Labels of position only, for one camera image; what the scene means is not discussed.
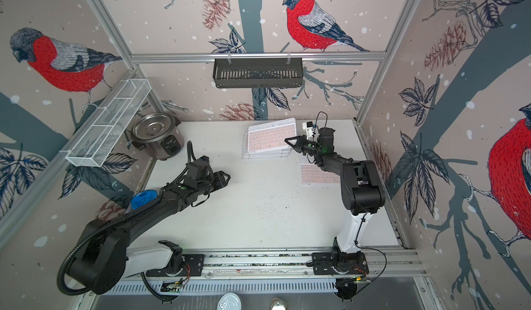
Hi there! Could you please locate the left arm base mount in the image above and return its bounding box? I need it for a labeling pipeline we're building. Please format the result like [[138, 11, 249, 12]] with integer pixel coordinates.
[[145, 240, 205, 278]]

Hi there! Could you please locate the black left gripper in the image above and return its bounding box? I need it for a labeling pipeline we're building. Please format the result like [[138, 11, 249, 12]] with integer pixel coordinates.
[[196, 170, 232, 197]]

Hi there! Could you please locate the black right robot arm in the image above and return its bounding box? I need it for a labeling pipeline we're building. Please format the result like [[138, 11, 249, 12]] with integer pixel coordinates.
[[284, 127, 385, 266]]

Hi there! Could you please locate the aluminium mounting rail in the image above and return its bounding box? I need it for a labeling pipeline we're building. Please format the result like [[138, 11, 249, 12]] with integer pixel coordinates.
[[103, 249, 424, 280]]

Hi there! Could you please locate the white wire mesh shelf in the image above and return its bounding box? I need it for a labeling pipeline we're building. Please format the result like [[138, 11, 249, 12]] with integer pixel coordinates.
[[66, 79, 152, 167]]

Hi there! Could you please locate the white round lid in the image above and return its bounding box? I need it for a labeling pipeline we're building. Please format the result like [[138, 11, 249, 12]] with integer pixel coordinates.
[[217, 293, 243, 310]]

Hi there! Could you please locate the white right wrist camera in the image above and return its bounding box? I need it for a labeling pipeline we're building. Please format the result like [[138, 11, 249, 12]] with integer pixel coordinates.
[[302, 121, 318, 139]]

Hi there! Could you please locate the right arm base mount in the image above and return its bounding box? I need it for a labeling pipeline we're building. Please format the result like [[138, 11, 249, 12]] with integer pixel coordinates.
[[307, 238, 369, 276]]

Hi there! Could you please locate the black hanging basket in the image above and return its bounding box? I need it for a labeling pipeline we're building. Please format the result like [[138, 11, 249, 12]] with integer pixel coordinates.
[[213, 57, 304, 89]]

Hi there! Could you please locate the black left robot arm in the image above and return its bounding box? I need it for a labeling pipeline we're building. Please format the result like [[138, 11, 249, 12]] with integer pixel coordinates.
[[56, 156, 231, 296]]

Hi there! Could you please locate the pink keyboard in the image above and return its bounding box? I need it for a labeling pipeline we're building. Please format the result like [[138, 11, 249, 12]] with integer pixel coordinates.
[[300, 163, 340, 186], [242, 132, 291, 159], [248, 118, 297, 153]]

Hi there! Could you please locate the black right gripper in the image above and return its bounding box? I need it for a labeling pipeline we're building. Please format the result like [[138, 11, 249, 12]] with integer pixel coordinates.
[[286, 136, 324, 157]]

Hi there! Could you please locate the silver rice cooker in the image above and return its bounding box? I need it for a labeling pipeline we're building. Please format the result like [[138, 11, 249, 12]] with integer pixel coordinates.
[[131, 113, 185, 161]]

